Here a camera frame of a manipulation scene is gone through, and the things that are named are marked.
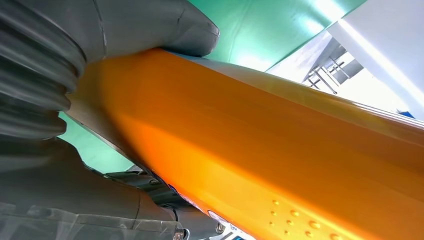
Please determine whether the grey metal rack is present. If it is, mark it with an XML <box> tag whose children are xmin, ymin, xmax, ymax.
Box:
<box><xmin>302</xmin><ymin>39</ymin><xmax>365</xmax><ymax>96</ymax></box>

